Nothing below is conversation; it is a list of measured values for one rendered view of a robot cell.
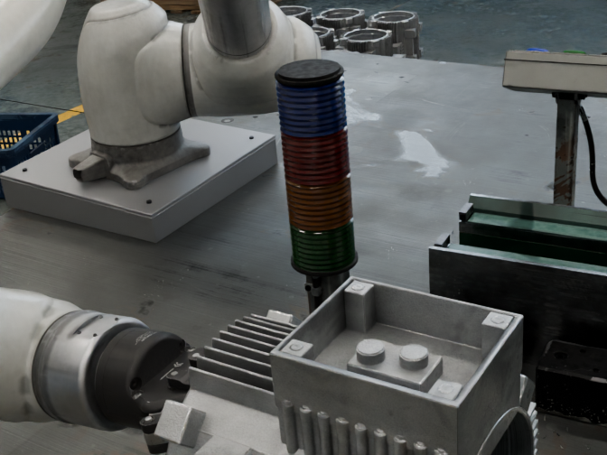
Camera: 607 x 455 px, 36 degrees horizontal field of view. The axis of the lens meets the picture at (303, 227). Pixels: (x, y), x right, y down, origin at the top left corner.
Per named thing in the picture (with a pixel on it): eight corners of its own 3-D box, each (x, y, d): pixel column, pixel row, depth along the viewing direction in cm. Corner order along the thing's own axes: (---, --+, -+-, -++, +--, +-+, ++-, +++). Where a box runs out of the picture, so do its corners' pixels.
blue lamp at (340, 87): (358, 117, 84) (355, 69, 82) (329, 142, 80) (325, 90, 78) (299, 112, 87) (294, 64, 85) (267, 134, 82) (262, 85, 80)
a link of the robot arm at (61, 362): (99, 289, 77) (154, 295, 74) (129, 383, 81) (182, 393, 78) (17, 346, 71) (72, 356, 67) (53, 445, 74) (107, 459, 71)
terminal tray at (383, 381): (523, 407, 60) (526, 311, 57) (456, 514, 52) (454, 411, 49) (359, 361, 66) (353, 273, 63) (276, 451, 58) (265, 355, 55)
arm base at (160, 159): (46, 172, 160) (40, 143, 158) (145, 130, 175) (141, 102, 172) (115, 200, 149) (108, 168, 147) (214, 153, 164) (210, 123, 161)
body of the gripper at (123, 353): (75, 363, 68) (172, 380, 63) (151, 306, 74) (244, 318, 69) (104, 448, 71) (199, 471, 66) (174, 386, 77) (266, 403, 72)
